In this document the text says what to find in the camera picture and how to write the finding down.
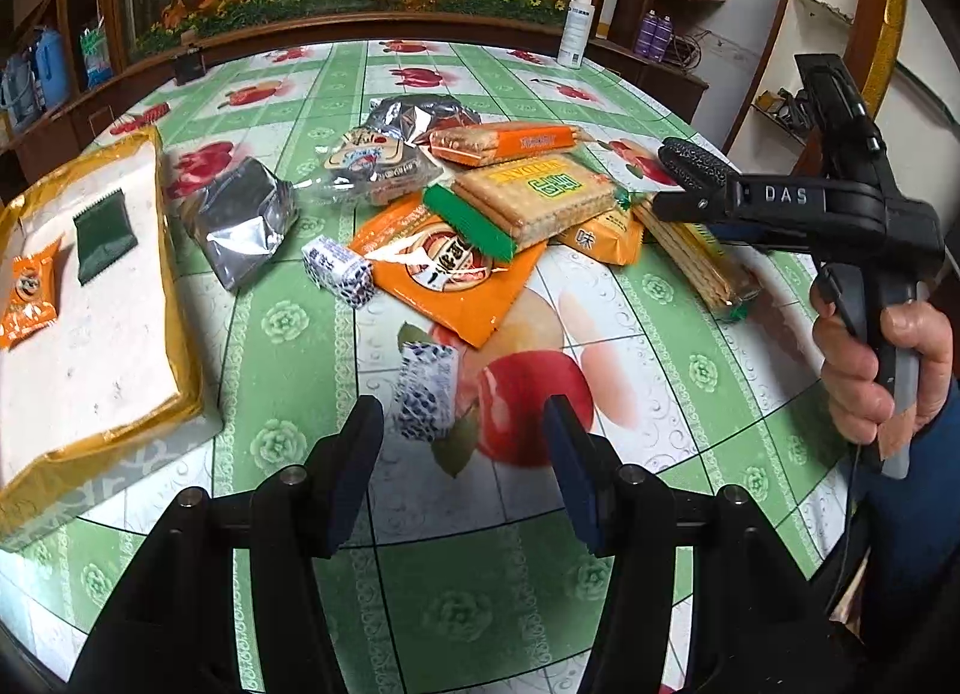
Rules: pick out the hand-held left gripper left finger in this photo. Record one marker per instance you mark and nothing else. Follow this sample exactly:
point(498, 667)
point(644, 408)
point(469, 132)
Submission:
point(352, 473)

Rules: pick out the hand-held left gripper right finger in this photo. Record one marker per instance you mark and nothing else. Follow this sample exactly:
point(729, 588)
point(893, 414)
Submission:
point(574, 473)

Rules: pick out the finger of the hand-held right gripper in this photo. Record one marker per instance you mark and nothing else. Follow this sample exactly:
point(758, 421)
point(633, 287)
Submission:
point(690, 208)
point(694, 165)

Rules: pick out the large orange snack packet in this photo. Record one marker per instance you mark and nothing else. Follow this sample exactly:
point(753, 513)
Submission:
point(450, 281)

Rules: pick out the white foam tray yellow tape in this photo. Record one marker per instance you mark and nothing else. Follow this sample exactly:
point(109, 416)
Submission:
point(97, 379)

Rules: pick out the smooth silver foil packet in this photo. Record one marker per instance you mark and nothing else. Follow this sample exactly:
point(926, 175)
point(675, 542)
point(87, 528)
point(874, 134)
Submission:
point(236, 221)

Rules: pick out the clear dark snack packet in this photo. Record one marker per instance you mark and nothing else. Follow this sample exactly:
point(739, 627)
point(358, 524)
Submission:
point(375, 165)

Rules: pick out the person's right forearm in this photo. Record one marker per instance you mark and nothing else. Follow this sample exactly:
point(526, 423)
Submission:
point(915, 536)

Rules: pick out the person's right hand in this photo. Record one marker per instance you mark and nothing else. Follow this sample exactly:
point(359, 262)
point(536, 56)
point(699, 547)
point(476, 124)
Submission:
point(847, 379)

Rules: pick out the long clear cracker pack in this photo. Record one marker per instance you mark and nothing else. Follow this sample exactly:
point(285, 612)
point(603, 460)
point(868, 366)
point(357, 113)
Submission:
point(697, 266)

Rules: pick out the orange yellow snack packet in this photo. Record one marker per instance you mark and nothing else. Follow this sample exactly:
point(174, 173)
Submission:
point(600, 236)

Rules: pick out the white blue candy packet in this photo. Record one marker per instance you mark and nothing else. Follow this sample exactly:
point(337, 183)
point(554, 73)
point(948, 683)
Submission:
point(337, 272)
point(426, 390)

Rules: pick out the fruit print tablecloth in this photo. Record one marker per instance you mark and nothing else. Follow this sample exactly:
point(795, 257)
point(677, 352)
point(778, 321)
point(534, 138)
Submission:
point(675, 394)

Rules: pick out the purple spray cans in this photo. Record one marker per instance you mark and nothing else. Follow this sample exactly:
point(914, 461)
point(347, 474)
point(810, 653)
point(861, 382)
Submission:
point(652, 35)

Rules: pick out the yellow green cracker pack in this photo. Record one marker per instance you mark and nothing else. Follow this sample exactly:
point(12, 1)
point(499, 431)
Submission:
point(540, 202)

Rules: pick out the white spray bottle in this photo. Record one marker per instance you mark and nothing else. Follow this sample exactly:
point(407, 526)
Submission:
point(576, 26)

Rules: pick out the orange cracker pack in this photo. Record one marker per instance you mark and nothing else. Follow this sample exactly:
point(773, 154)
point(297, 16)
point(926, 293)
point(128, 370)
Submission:
point(502, 142)

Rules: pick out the dark green snack packet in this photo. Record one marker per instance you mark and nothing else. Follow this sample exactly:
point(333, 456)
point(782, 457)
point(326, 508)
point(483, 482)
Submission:
point(103, 238)

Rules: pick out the small orange snack packet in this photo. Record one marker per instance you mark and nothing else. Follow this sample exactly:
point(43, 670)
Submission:
point(30, 292)

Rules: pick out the small black box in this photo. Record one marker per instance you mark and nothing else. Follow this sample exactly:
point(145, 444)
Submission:
point(189, 66)

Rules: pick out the wooden cabinet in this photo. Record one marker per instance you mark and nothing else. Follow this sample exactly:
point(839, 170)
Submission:
point(45, 139)

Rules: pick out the green white plastic bag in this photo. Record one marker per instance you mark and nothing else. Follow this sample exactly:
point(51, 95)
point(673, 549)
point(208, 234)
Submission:
point(96, 60)

